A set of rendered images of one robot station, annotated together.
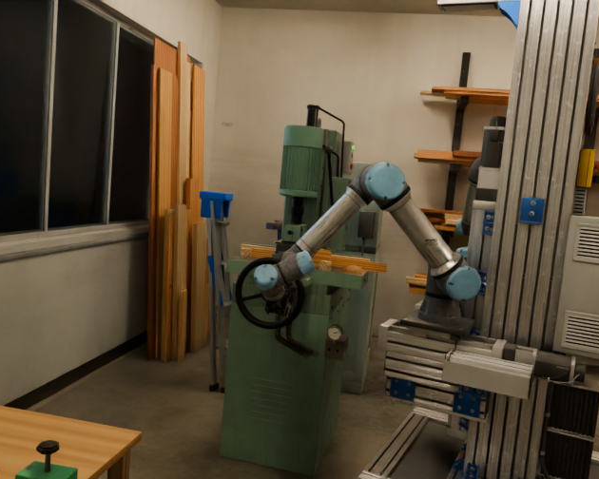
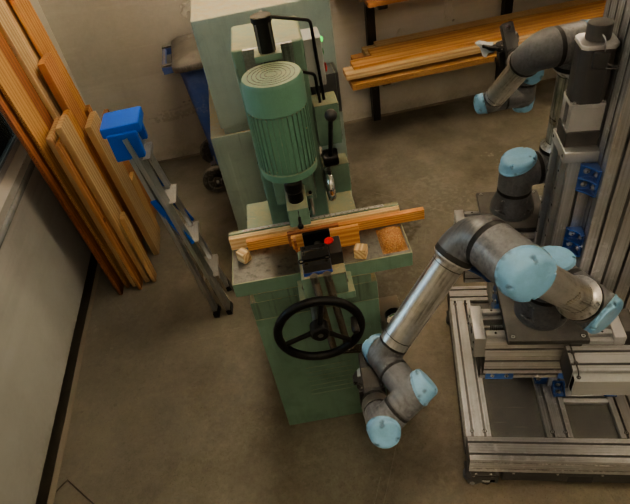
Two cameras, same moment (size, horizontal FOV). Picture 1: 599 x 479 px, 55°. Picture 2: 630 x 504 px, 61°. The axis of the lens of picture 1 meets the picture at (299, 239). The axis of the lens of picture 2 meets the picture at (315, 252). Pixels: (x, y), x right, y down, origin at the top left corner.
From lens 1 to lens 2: 1.50 m
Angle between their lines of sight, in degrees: 38
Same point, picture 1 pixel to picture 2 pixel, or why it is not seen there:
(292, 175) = (281, 157)
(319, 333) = (371, 314)
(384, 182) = (531, 284)
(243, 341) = not seen: hidden behind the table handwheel
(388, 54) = not seen: outside the picture
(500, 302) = (600, 262)
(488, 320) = not seen: hidden behind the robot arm
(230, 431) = (295, 408)
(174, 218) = (64, 144)
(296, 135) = (271, 104)
